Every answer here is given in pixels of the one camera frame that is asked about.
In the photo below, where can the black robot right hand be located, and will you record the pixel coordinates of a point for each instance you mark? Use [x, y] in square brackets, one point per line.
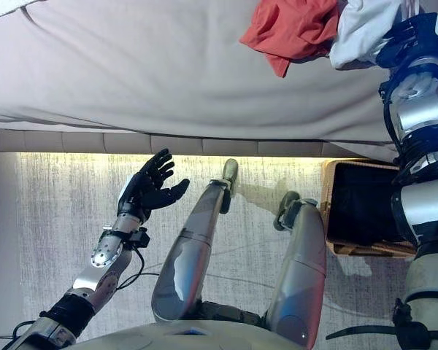
[423, 36]

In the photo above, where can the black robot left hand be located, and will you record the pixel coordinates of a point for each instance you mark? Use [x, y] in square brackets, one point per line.
[146, 189]

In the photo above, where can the white garment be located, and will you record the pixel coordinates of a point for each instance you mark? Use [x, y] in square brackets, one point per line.
[361, 33]

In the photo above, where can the red garment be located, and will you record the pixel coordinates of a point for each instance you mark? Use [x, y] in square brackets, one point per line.
[292, 33]

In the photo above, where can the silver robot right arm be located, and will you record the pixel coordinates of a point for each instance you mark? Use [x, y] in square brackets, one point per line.
[419, 113]

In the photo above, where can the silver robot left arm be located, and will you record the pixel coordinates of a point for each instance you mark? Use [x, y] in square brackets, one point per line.
[102, 270]

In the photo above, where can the brown wicker basket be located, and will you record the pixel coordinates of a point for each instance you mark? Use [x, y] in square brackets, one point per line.
[326, 204]

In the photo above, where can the grey robot left leg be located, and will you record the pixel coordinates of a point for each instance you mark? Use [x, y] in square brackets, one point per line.
[193, 237]

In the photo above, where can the grey patterned rug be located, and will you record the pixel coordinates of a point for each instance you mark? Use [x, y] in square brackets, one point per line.
[76, 200]

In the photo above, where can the grey robot torso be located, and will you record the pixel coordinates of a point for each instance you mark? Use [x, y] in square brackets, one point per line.
[149, 339]

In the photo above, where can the beige upholstered bed frame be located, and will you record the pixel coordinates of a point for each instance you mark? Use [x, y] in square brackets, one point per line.
[131, 144]

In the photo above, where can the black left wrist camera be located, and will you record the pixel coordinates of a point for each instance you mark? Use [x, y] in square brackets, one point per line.
[139, 238]

